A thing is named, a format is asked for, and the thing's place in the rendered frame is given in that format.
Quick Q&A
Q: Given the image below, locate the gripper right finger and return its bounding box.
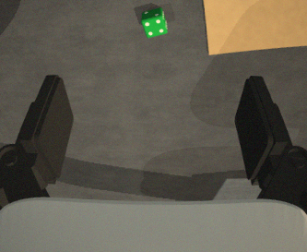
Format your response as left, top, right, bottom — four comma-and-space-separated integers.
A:
235, 76, 307, 214

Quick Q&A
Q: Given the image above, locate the tan flat mat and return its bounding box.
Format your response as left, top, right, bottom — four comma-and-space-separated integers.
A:
203, 0, 307, 55

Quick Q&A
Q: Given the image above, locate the green die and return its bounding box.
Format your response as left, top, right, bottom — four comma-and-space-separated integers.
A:
141, 7, 167, 38

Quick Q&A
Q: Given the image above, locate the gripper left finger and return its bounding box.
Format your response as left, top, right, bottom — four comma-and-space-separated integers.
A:
0, 75, 74, 210

